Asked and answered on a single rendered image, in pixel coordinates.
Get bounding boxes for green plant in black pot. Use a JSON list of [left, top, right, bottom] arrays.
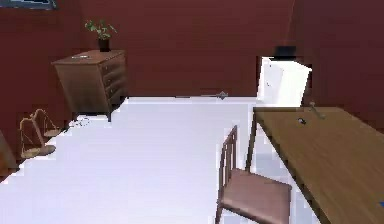
[[84, 19, 118, 53]]

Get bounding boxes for brown wooden table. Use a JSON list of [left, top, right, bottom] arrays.
[[245, 106, 384, 224]]

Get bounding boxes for black box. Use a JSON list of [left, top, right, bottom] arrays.
[[273, 45, 297, 61]]

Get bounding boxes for brown wooden chair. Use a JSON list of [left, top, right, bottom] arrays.
[[214, 125, 293, 224]]

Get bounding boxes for brown chest of drawers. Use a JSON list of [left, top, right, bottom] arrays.
[[51, 49, 128, 123]]

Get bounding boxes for framed wall picture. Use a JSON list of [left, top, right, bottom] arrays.
[[5, 0, 58, 10]]

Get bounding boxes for grey key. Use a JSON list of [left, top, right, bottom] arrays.
[[306, 101, 327, 120]]

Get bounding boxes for white cabinet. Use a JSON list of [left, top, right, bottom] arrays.
[[256, 56, 313, 108]]

